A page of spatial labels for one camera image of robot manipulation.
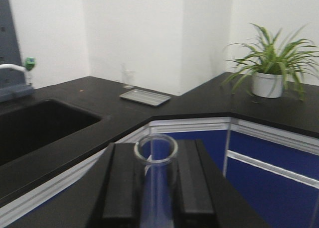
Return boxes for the blue-grey pegboard drying rack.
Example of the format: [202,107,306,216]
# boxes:
[0,0,23,89]

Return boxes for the green potted spider plant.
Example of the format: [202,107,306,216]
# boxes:
[223,24,319,101]

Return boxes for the white lab faucet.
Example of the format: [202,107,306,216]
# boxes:
[0,57,37,103]

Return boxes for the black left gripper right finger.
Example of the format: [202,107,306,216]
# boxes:
[174,139,269,228]

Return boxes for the clear glass beaker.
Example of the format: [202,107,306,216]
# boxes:
[122,63,134,89]

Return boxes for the black countertop sink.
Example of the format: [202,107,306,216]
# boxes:
[0,100,101,165]

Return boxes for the clear glass test tube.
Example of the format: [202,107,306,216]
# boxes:
[134,134,178,228]

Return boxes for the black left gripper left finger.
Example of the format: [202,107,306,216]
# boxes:
[11,143,137,228]

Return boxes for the grey metal tray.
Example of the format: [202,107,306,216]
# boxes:
[119,89,171,107]

